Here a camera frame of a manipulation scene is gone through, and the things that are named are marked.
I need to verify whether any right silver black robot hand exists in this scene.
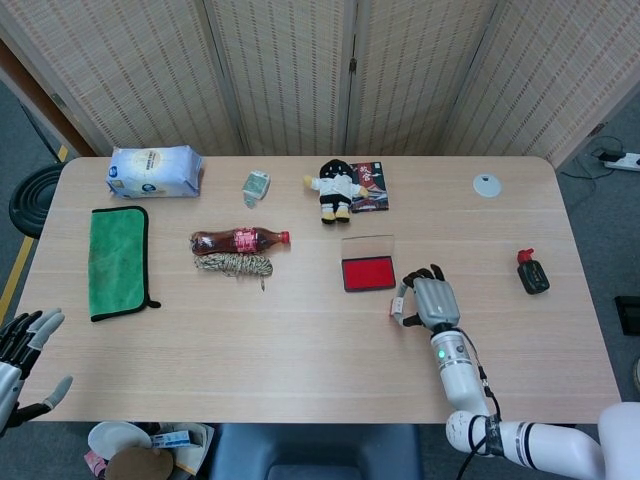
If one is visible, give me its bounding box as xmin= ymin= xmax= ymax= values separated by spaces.
xmin=390 ymin=263 xmax=462 ymax=331

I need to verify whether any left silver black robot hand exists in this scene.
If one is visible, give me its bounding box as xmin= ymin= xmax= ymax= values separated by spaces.
xmin=0 ymin=308 xmax=74 ymax=431

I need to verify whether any red ink pad case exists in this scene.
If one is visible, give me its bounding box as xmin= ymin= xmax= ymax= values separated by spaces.
xmin=340 ymin=234 xmax=397 ymax=293

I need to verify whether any black ink bottle red cap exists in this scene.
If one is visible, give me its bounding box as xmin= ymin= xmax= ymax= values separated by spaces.
xmin=516 ymin=247 xmax=551 ymax=296

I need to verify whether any white plate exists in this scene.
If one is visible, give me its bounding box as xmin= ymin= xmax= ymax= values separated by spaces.
xmin=87 ymin=421 xmax=154 ymax=460

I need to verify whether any dark red printed booklet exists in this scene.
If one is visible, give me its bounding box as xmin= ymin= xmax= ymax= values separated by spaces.
xmin=348 ymin=160 xmax=392 ymax=215

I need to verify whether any brown round wooden board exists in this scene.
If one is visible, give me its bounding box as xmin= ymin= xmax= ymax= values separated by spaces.
xmin=105 ymin=446 xmax=175 ymax=480

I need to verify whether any black white plush doll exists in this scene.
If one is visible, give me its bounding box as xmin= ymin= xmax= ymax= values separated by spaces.
xmin=302 ymin=158 xmax=367 ymax=227

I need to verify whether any green microfiber cloth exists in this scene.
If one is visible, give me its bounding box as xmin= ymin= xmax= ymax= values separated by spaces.
xmin=87 ymin=205 xmax=162 ymax=323

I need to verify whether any small blue white box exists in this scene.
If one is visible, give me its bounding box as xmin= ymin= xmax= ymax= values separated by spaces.
xmin=149 ymin=429 xmax=192 ymax=449

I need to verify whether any black round stool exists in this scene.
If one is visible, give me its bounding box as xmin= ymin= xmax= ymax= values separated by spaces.
xmin=8 ymin=162 xmax=69 ymax=240

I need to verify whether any dark blue chair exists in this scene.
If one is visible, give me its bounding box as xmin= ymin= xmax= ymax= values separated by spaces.
xmin=207 ymin=423 xmax=424 ymax=480

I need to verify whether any black floor box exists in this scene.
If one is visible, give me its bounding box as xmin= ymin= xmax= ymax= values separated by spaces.
xmin=614 ymin=295 xmax=640 ymax=337

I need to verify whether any tan cardboard box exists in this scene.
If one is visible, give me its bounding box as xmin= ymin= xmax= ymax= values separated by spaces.
xmin=169 ymin=423 xmax=216 ymax=476

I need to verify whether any cola plastic bottle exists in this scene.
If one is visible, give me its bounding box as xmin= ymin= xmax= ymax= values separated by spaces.
xmin=189 ymin=226 xmax=292 ymax=258

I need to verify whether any white power strip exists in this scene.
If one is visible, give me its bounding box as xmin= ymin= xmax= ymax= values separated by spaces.
xmin=597 ymin=149 xmax=640 ymax=173

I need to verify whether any blue white tissue pack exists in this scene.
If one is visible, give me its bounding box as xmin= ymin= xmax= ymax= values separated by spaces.
xmin=105 ymin=145 xmax=205 ymax=199

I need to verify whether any bamboo folding screen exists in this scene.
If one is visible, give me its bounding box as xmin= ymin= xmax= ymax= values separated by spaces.
xmin=0 ymin=0 xmax=640 ymax=169

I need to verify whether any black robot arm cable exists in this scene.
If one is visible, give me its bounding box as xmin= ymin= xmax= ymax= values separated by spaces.
xmin=457 ymin=327 xmax=503 ymax=480

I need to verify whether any white round cable grommet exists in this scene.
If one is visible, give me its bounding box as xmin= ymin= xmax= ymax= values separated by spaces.
xmin=472 ymin=173 xmax=502 ymax=199

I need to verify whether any black floor cable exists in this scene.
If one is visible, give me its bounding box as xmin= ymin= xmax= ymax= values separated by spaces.
xmin=558 ymin=134 xmax=627 ymax=182

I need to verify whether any coiled braided rope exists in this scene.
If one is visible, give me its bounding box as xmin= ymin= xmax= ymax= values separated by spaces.
xmin=192 ymin=252 xmax=275 ymax=293

